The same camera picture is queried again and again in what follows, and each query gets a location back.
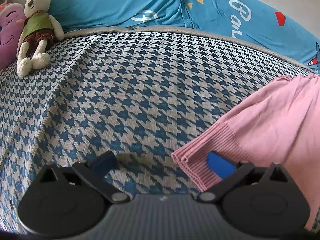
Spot blue patterned pillow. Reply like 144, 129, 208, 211
49, 0, 320, 72

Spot purple moon plush pillow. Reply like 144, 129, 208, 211
0, 2, 27, 70

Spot houndstooth bed mat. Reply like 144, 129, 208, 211
0, 25, 320, 235

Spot pink knit top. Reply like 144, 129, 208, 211
172, 73, 320, 230

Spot plush rabbit toy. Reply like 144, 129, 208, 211
16, 0, 65, 78

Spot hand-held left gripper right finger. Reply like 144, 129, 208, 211
197, 151, 290, 203

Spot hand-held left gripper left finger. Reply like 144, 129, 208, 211
37, 151, 130, 204

